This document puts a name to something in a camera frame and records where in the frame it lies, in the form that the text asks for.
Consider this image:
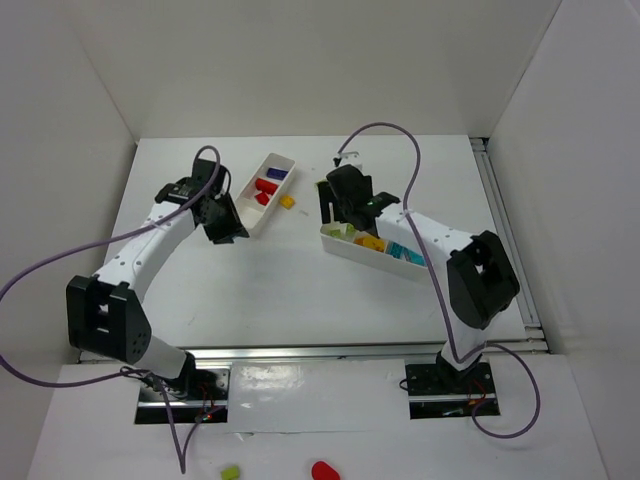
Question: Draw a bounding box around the white divided tray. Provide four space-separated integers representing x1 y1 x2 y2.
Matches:
235 153 296 238
319 224 431 285

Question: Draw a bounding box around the small yellow lego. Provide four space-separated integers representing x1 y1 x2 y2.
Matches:
279 195 295 209

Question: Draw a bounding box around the red rectangular lego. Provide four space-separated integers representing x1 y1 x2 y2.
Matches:
255 192 270 206

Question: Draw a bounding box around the red rounded lego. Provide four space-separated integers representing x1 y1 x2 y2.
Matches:
254 178 278 195

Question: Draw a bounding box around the dark blue lego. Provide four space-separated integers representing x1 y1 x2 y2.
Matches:
266 167 288 180

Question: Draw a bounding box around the teal lego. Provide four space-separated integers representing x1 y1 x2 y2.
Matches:
386 242 405 259
403 249 426 267

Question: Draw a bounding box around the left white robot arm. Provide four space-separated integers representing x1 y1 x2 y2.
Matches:
66 158 248 398

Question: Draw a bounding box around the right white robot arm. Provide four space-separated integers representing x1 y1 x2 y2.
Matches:
318 164 520 383

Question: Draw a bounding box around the green lego outside front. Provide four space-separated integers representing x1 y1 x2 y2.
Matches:
220 465 241 480

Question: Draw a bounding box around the red piece outside front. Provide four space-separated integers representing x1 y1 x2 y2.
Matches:
311 460 341 480

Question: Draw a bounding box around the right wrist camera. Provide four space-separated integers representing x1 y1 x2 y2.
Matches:
333 151 362 170

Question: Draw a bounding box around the aluminium front rail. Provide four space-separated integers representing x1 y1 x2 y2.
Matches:
77 339 551 365

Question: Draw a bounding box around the aluminium rail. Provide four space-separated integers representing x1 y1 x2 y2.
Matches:
469 137 546 343
77 339 551 365

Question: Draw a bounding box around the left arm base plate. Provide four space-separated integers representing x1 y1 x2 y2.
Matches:
134 366 231 425

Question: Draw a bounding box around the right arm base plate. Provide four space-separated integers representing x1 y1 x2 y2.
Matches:
399 362 500 420

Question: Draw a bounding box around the aluminium right rail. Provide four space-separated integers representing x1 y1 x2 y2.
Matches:
469 137 546 343

